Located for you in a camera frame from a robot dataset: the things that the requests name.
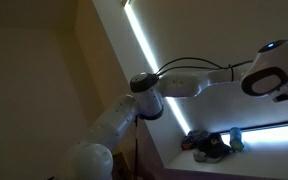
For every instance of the crumpled dark cloth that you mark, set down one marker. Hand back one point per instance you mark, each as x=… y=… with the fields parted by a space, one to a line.
x=194 y=139

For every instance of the blue bottle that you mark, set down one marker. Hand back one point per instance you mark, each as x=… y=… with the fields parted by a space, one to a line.
x=236 y=139

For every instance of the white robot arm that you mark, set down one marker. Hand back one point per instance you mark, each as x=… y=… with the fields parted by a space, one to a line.
x=152 y=93

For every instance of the dark blue cap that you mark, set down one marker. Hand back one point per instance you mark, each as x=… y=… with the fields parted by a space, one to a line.
x=211 y=150

